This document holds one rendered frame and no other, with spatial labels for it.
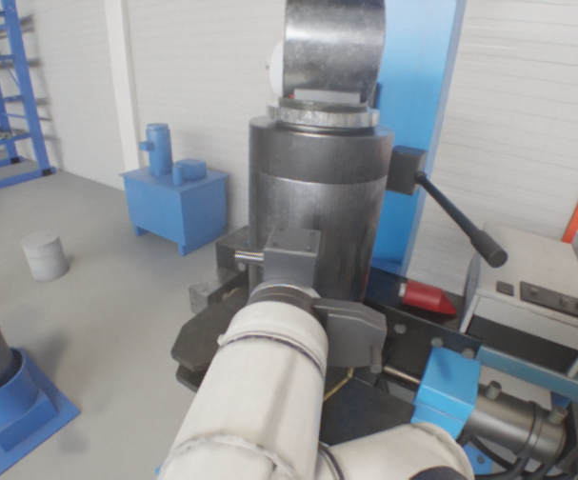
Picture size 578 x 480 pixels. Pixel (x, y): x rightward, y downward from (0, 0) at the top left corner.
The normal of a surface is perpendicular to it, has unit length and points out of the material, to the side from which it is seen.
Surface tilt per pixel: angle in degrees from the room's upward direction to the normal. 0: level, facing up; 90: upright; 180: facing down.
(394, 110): 90
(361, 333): 90
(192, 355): 0
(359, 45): 93
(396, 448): 30
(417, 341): 90
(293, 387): 35
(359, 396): 0
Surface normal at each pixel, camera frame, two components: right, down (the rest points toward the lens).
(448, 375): 0.05, -0.87
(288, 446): 0.66, -0.59
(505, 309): -0.52, 0.39
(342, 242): 0.33, 0.47
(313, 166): -0.13, 0.48
